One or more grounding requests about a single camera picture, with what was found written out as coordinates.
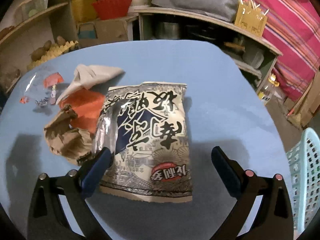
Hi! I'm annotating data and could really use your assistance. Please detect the orange cloth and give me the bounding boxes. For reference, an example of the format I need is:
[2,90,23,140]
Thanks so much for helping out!
[59,88,105,134]

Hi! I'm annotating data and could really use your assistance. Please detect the white blue snack bag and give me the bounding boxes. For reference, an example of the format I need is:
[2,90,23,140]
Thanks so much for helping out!
[92,82,193,203]

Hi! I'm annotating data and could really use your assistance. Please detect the clear red plastic wrapper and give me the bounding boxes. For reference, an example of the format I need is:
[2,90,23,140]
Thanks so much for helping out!
[20,72,64,107]

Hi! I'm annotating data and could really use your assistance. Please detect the grey white cloth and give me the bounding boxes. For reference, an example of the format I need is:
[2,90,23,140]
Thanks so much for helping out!
[56,64,124,105]

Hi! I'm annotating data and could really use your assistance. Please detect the light blue plastic basket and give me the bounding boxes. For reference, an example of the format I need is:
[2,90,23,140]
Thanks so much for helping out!
[286,128,319,236]

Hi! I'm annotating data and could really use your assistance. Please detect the blue table cloth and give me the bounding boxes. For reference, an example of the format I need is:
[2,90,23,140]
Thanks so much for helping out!
[1,40,292,239]

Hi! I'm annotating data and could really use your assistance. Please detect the plastic oil bottle on floor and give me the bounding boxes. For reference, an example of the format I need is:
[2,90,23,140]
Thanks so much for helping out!
[258,74,279,106]

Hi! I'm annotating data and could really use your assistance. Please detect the low wooden cabinet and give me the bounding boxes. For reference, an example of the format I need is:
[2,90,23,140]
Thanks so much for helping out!
[135,7,282,92]

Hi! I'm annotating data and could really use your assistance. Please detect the yellow egg tray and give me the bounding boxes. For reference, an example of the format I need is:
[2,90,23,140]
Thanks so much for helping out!
[27,41,79,71]

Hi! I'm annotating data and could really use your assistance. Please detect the cardboard box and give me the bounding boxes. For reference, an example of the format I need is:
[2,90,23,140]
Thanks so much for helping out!
[77,14,139,48]

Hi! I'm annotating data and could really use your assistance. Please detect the striped pink curtain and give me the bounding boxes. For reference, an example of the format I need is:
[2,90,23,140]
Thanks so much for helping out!
[254,0,319,101]

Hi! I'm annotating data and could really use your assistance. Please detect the yellow utensil holder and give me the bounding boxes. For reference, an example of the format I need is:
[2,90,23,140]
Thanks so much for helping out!
[234,0,269,37]

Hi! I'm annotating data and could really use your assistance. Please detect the wooden shelf unit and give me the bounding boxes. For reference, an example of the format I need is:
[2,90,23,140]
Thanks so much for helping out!
[1,0,78,94]

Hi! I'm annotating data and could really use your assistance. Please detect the clear plastic container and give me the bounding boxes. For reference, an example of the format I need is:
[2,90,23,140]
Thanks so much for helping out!
[14,0,47,25]

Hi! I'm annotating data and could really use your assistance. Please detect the red plastic bowl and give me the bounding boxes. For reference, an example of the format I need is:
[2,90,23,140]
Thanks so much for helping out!
[92,0,132,21]

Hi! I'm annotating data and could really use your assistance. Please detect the yellow oil bottle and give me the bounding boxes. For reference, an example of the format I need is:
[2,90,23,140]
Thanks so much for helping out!
[71,0,97,23]

